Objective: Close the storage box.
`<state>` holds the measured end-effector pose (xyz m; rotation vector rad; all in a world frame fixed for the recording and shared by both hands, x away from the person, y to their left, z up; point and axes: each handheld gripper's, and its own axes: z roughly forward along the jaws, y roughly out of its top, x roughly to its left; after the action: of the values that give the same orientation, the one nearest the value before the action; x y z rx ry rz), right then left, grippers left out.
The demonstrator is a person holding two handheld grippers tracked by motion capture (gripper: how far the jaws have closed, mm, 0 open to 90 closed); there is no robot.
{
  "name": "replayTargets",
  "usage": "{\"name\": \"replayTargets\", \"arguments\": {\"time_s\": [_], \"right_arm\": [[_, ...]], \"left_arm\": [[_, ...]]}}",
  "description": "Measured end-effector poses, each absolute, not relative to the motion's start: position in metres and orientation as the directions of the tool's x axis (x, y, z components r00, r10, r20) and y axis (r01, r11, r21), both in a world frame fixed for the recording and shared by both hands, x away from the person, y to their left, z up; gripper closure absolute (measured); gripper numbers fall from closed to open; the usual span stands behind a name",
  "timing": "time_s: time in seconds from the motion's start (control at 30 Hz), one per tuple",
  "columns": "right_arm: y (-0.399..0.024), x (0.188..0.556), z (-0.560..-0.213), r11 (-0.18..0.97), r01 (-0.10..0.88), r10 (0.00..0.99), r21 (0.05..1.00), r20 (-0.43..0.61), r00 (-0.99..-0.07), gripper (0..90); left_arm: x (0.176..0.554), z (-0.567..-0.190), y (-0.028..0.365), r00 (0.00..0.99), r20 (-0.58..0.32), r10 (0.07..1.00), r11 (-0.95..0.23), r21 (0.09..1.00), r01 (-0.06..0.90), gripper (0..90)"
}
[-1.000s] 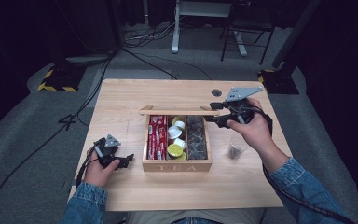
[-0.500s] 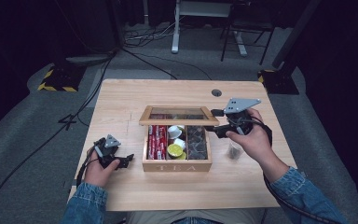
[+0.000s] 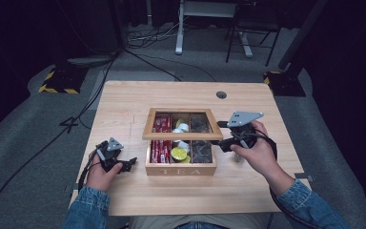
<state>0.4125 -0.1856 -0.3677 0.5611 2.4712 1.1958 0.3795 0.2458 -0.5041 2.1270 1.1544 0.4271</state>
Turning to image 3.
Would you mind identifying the wooden tea box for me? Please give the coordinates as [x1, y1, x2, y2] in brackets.
[144, 138, 218, 177]

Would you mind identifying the long black floor cable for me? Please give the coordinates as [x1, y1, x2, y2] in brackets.
[0, 51, 122, 223]

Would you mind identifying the person's left hand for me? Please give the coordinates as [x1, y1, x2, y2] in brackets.
[85, 152, 125, 193]

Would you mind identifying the row of red tea packets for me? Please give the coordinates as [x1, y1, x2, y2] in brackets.
[151, 114, 173, 164]

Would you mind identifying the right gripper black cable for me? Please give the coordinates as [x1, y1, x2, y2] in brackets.
[228, 128, 318, 228]

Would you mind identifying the grey tape strip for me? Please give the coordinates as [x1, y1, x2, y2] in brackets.
[63, 183, 81, 195]
[294, 172, 315, 183]

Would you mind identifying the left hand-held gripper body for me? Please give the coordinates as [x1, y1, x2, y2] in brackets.
[94, 136, 126, 174]

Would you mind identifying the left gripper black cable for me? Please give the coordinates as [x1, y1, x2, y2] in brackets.
[77, 142, 105, 193]

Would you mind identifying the pile of dark tea bags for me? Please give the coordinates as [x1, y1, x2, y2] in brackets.
[190, 114, 214, 164]

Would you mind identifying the black stand striped base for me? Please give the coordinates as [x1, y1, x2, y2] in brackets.
[263, 0, 329, 98]
[38, 61, 89, 95]

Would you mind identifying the glass-paned wooden box lid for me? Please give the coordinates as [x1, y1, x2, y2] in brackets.
[141, 107, 224, 141]

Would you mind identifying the person's beige trousers lap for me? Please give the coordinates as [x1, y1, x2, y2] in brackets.
[128, 214, 270, 229]

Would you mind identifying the bundle of floor cables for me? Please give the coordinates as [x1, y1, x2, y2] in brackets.
[125, 17, 189, 51]

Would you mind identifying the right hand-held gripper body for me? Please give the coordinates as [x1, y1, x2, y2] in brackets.
[226, 110, 265, 151]

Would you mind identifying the person's right hand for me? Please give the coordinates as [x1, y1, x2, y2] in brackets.
[230, 120, 295, 198]

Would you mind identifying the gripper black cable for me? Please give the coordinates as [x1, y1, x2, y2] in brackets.
[228, 128, 318, 228]
[77, 142, 105, 193]

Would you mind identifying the white desk frame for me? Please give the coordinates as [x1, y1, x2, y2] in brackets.
[174, 0, 254, 58]

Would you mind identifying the black chair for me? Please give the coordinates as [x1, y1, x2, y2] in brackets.
[224, 0, 284, 67]

